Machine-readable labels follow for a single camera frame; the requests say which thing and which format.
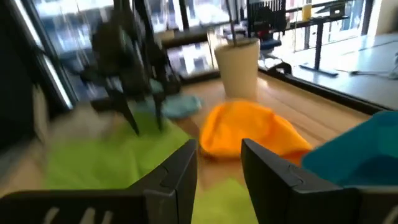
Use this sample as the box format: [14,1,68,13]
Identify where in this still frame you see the teal microfiber towel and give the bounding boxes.
[135,94,203,121]

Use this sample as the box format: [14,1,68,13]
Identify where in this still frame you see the green microfiber towel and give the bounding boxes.
[191,178,259,224]
[43,113,191,191]

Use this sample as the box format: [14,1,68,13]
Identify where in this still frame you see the blue plastic bin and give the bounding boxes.
[300,110,398,189]

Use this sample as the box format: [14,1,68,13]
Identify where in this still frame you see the white plant pot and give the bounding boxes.
[213,37,261,100]

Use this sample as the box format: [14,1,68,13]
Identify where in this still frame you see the orange microfiber towel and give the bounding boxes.
[198,99,313,166]

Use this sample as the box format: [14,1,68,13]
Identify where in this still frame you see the black table clamp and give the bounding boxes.
[267,61,293,75]

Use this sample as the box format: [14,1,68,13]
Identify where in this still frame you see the yellow bottle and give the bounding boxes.
[301,2,313,22]

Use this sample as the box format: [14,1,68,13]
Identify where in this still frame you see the black standing desk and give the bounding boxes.
[284,14,352,78]

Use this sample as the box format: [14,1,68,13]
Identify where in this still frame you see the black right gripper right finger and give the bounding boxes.
[241,138,398,224]

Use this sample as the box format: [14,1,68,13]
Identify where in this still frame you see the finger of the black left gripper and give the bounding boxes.
[104,88,141,136]
[151,90,165,132]

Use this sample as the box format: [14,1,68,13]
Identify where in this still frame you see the black wire crate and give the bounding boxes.
[247,0,287,38]

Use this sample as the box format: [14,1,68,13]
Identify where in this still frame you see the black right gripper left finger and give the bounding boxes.
[0,139,198,224]

